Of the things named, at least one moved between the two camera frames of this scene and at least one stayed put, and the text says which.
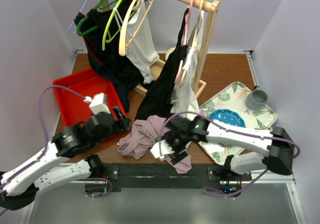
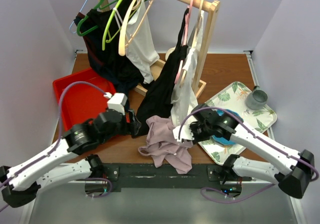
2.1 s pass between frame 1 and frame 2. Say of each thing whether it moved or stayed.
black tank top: stayed
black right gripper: moved
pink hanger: stayed
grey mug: stayed
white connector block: moved
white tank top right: stayed
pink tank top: moved
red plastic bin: stayed
